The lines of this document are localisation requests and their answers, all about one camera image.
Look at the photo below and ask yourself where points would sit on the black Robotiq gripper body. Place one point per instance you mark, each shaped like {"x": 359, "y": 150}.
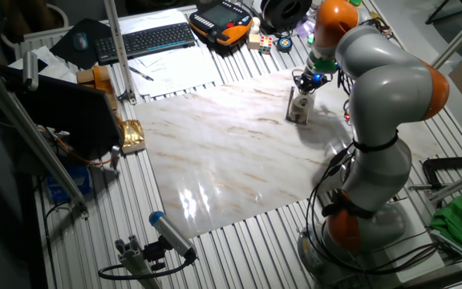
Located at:
{"x": 313, "y": 79}

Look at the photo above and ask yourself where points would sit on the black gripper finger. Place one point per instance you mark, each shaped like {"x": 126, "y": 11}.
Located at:
{"x": 315, "y": 90}
{"x": 300, "y": 90}

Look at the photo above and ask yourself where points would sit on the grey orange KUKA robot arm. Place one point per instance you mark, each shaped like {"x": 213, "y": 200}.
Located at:
{"x": 387, "y": 92}

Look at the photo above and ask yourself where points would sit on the round black blue disc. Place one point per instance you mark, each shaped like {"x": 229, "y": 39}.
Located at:
{"x": 284, "y": 44}

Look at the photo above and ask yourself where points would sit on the purple translucent object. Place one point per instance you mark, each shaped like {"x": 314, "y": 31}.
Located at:
{"x": 305, "y": 28}

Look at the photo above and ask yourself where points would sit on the colourful Rubik's cube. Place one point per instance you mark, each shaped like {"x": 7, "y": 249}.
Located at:
{"x": 266, "y": 45}

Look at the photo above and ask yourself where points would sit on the plain wooden cube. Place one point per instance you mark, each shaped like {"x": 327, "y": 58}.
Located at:
{"x": 254, "y": 41}

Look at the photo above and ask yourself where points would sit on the large black spool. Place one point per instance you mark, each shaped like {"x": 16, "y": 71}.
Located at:
{"x": 283, "y": 14}

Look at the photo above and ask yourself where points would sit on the small white rounded figure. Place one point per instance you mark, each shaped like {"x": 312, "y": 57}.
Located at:
{"x": 256, "y": 25}

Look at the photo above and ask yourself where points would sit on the yellow green button box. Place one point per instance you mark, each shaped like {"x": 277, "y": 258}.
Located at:
{"x": 355, "y": 2}

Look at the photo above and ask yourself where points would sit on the crumpled gold foil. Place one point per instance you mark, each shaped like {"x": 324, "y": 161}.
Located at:
{"x": 375, "y": 17}

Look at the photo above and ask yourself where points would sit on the orange black teach pendant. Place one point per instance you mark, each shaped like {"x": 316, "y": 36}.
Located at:
{"x": 223, "y": 20}

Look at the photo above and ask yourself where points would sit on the marble pattern table sheet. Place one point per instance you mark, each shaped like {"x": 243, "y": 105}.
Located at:
{"x": 215, "y": 160}

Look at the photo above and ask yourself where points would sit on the printed white paper sheets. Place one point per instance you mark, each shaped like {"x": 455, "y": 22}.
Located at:
{"x": 175, "y": 72}

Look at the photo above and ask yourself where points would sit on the black metal clamp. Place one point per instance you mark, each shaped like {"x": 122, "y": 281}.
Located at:
{"x": 429, "y": 170}

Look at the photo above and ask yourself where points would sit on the dark pen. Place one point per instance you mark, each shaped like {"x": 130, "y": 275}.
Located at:
{"x": 140, "y": 73}

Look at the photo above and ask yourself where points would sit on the black computer keyboard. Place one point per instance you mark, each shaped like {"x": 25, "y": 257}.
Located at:
{"x": 147, "y": 42}

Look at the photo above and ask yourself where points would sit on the gold foil packet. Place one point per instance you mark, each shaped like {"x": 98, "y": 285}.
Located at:
{"x": 132, "y": 136}

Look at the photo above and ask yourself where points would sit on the green cloth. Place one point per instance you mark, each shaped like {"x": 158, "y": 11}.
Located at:
{"x": 459, "y": 221}

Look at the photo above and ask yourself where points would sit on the black mouse pad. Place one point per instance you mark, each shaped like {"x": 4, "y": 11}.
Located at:
{"x": 94, "y": 32}

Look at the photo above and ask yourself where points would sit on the grey computer mouse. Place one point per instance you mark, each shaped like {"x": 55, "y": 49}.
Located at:
{"x": 80, "y": 41}

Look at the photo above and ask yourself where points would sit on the black flat monitor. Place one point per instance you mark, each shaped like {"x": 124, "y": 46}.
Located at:
{"x": 70, "y": 112}

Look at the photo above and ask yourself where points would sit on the blue box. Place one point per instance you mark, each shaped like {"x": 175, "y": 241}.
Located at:
{"x": 74, "y": 180}

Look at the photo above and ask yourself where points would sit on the loose white paper sheets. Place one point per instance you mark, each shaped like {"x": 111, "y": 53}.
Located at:
{"x": 54, "y": 70}

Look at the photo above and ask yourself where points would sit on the green wrist mount adapter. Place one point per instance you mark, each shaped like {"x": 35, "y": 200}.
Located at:
{"x": 323, "y": 64}

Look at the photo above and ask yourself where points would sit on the aluminium profile post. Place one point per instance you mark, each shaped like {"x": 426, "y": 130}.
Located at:
{"x": 118, "y": 48}

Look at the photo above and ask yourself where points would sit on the silver camera with blue cap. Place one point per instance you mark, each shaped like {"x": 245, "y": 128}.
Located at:
{"x": 171, "y": 233}

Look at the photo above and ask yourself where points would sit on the grey camera mount profile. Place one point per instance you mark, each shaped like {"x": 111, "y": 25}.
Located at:
{"x": 134, "y": 261}

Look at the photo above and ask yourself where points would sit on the silver camera on frame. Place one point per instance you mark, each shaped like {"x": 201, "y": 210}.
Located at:
{"x": 30, "y": 70}

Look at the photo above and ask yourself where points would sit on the slanted aluminium frame bar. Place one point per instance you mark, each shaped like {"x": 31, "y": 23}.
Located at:
{"x": 26, "y": 132}

